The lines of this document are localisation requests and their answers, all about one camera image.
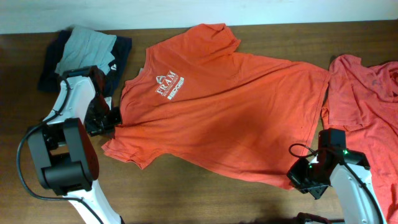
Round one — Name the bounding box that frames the orange printed t-shirt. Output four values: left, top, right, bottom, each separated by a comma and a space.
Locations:
103, 24, 330, 189

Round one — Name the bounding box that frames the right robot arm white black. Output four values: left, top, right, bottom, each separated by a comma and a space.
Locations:
287, 128, 386, 223

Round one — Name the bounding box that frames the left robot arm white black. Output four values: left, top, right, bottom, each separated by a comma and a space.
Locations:
21, 65, 124, 223

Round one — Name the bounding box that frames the dark navy folded garment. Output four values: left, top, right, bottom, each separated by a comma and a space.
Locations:
37, 30, 132, 97

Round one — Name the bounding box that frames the grey folded garment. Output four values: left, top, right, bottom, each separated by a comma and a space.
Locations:
55, 26, 117, 75

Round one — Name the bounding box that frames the pink red t-shirt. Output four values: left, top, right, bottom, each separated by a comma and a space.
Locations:
322, 55, 397, 223

